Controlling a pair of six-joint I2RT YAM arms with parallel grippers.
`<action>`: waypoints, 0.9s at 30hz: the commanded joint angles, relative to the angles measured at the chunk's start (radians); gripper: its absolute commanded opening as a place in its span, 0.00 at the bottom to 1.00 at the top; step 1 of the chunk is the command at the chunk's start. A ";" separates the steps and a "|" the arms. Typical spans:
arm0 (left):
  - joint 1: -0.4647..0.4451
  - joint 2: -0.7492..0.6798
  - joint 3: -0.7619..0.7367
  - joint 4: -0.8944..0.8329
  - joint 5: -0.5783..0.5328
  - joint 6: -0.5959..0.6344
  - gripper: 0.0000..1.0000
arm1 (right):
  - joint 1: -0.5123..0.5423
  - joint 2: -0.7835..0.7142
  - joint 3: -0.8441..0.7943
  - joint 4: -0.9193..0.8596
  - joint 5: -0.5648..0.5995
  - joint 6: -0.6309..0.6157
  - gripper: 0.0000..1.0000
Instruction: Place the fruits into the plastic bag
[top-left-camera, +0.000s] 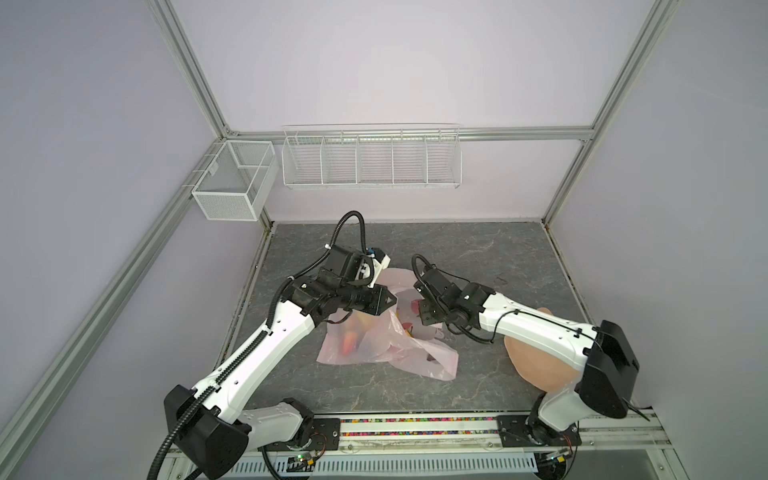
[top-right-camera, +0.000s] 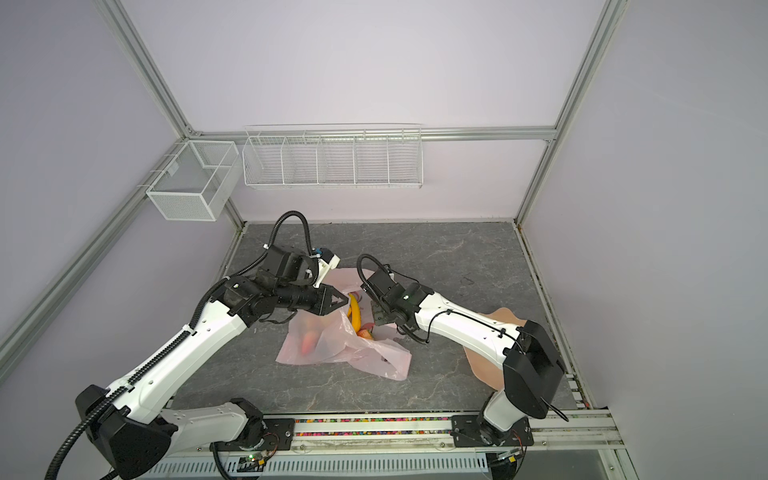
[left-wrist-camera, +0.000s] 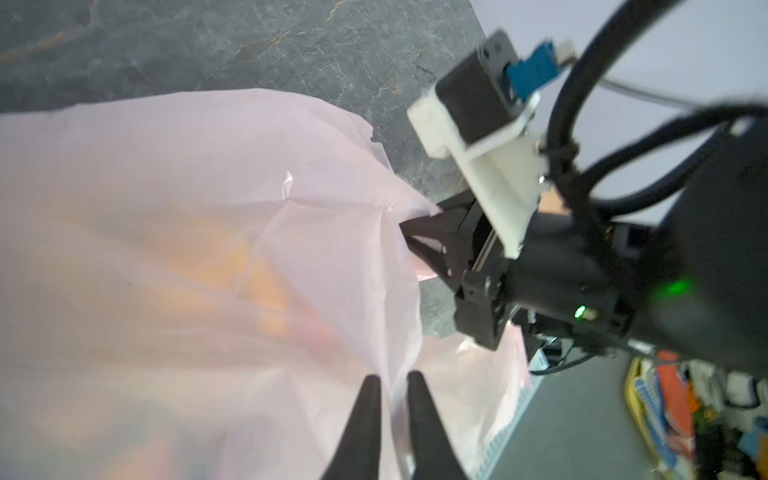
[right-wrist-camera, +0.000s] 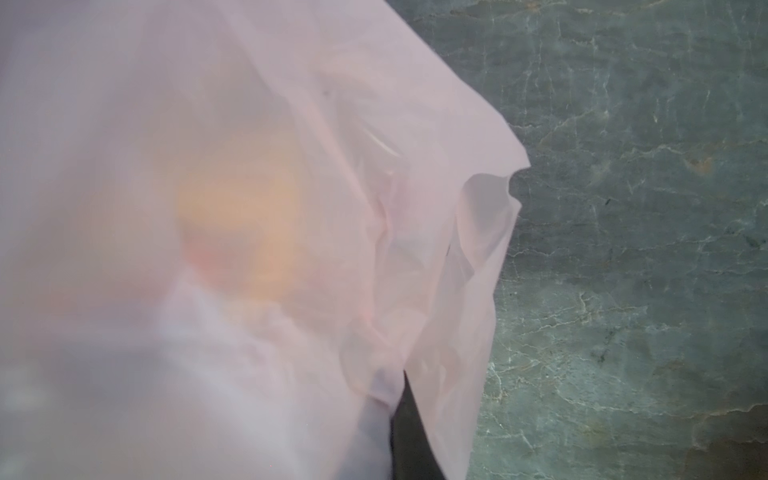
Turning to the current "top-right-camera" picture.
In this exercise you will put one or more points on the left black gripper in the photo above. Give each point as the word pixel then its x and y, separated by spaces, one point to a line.
pixel 325 305

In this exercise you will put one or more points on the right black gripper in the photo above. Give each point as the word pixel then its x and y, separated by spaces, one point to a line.
pixel 379 317

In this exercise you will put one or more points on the pink plastic bag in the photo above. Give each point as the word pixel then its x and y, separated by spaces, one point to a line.
pixel 384 357

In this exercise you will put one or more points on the red fruit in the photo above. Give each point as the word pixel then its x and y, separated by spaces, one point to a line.
pixel 309 342

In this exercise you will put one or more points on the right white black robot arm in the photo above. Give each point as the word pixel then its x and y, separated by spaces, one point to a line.
pixel 531 365

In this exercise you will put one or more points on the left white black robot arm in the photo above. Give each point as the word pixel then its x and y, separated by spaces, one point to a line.
pixel 129 421

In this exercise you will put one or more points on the beige wavy fruit plate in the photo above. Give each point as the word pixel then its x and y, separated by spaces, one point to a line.
pixel 483 369

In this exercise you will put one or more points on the small white mesh basket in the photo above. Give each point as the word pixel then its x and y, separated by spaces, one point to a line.
pixel 198 181

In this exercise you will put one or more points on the white vent grille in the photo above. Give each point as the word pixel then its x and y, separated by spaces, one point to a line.
pixel 330 466

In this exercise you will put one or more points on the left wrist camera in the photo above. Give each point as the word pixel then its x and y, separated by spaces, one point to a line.
pixel 327 261

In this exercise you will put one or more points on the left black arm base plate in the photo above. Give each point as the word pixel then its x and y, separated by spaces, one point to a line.
pixel 271 434

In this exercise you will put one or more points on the long white wire basket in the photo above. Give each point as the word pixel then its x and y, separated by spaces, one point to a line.
pixel 333 155

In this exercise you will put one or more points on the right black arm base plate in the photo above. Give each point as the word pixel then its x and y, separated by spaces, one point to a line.
pixel 468 431

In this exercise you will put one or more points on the aluminium mounting rail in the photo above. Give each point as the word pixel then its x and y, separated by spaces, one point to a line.
pixel 386 433

